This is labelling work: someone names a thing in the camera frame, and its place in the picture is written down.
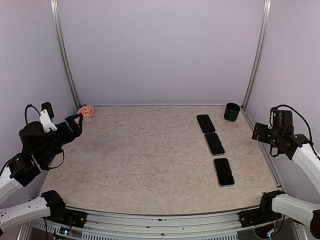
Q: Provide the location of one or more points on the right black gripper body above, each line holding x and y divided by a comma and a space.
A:
263, 137

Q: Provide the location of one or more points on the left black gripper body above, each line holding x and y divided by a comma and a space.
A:
67, 137

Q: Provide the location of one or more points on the clear magsafe case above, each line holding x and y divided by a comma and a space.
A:
223, 172
214, 143

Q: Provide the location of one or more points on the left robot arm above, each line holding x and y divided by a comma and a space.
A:
41, 141

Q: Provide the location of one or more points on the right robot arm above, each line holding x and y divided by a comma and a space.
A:
300, 197

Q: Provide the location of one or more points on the red white patterned bowl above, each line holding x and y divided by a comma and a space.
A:
87, 111

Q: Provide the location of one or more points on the dark green cup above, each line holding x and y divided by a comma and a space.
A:
231, 111

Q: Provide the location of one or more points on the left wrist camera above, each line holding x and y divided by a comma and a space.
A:
46, 116

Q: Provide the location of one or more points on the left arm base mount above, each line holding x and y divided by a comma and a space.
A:
70, 217

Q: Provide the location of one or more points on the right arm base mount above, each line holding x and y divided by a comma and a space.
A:
255, 216

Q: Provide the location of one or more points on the front aluminium rail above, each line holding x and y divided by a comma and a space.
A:
238, 224

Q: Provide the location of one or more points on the left aluminium frame post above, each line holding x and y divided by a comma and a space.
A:
54, 6

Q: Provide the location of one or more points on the aluminium frame post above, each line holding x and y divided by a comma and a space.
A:
258, 53
54, 6

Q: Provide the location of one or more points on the right aluminium frame post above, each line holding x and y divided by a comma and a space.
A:
258, 53

